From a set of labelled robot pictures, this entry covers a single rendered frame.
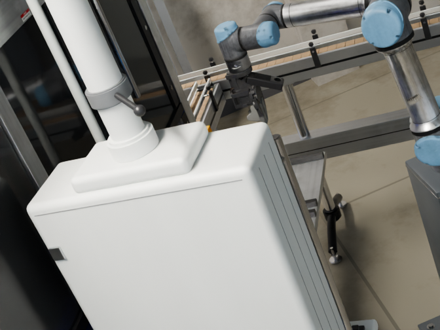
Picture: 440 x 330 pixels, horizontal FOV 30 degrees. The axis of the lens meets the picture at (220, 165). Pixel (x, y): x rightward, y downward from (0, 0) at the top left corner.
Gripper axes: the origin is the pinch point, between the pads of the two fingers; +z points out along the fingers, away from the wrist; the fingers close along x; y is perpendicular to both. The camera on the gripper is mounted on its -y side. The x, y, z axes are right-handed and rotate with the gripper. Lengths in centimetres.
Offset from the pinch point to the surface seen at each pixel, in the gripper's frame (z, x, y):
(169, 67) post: -23.5, -8.4, 27.7
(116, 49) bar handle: -49, 35, 22
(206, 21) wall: 45, -252, 91
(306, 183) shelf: 21.6, 6.9, -7.2
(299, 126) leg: 48, -86, 13
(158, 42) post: -32.7, -8.5, 27.7
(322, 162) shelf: 21.6, -4.2, -11.9
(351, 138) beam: 59, -84, -8
